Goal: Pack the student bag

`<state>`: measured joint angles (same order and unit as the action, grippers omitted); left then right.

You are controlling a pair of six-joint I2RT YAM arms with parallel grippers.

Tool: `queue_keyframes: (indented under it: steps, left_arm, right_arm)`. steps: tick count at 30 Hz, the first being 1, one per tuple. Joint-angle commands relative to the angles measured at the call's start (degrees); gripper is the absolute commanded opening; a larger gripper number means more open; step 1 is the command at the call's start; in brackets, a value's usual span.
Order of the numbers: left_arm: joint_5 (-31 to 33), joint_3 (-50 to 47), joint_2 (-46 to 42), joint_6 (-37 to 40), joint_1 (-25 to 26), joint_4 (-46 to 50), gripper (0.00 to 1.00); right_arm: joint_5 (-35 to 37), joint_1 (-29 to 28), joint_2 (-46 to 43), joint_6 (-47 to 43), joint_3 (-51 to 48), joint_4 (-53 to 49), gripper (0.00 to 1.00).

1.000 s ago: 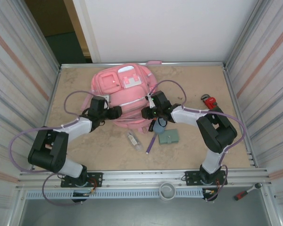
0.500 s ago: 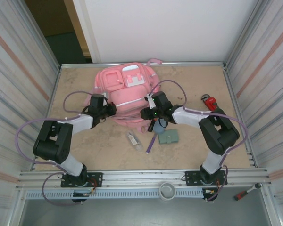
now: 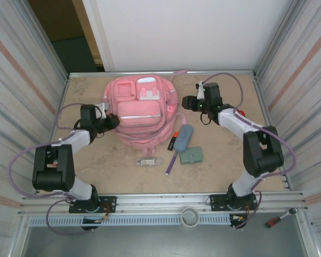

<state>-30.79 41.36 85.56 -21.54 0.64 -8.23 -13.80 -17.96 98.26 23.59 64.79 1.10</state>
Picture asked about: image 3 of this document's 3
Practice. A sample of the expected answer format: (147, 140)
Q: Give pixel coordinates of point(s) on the pink backpack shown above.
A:
(139, 112)

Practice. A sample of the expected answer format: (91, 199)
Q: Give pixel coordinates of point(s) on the grey-blue glasses case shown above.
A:
(184, 137)

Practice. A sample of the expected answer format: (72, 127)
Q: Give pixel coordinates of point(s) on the orange black highlighter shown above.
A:
(172, 142)

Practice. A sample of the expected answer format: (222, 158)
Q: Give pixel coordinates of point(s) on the green snap wallet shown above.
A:
(191, 155)

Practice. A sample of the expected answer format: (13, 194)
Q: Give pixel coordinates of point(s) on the purple pen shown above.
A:
(171, 163)

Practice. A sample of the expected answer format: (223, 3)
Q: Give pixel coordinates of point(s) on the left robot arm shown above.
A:
(53, 168)

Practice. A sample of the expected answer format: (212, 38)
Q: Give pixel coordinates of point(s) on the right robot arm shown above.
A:
(262, 158)

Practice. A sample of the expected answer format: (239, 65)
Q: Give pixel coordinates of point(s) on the red pipe wrench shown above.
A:
(240, 112)

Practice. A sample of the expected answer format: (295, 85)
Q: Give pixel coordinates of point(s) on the red black ratchet wrench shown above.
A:
(276, 220)

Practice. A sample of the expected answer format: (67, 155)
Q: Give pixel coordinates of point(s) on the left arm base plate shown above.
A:
(109, 204)

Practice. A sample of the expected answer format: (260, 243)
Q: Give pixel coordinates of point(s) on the aluminium table frame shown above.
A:
(163, 198)

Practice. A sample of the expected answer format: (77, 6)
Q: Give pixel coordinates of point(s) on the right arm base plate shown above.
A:
(216, 203)

